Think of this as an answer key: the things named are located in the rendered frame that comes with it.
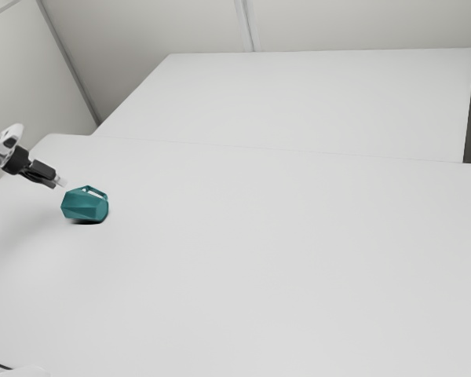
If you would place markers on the teal faceted mug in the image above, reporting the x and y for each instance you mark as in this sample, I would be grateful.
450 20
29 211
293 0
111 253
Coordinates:
85 207

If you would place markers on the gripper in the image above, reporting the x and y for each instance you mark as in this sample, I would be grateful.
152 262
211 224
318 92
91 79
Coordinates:
18 160

